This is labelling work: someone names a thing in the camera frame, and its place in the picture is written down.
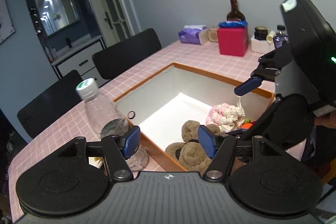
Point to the pink white knitted item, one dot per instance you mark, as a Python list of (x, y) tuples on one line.
[(226, 117)]

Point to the orange cardboard box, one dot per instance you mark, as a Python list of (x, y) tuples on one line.
[(161, 104)]

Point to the brown plush toy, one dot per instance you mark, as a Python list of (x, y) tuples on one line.
[(189, 153)]

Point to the wine glass painting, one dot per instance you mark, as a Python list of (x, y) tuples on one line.
[(6, 24)]

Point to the left black chair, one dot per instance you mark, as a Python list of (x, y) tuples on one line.
[(50, 105)]

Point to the clear plastic water bottle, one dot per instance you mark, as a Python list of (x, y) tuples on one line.
[(105, 119)]

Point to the red box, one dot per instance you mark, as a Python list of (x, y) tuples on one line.
[(233, 41)]

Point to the right black chair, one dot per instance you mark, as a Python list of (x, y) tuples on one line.
[(115, 60)]

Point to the wall mirror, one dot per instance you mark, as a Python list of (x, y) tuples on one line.
[(56, 14)]

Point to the brown glass bottle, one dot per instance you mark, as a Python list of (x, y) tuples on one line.
[(235, 13)]

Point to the smartphone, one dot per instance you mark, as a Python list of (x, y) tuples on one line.
[(280, 40)]

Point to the purple tissue pack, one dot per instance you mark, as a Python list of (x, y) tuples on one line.
[(193, 34)]

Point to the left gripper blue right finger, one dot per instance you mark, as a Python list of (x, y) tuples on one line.
[(221, 151)]

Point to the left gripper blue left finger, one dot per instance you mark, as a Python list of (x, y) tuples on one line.
[(117, 150)]

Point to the white cabinet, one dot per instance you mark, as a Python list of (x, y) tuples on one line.
[(79, 57)]

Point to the black chair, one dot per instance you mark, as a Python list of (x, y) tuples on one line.
[(50, 105), (115, 60)]

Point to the small wooden speaker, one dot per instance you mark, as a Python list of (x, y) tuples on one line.
[(213, 35)]

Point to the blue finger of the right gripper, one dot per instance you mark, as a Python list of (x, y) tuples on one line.
[(249, 85)]

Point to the dark glass jar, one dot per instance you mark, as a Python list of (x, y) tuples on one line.
[(260, 33)]

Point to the blue packet on red box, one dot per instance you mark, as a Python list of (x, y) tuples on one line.
[(233, 24)]

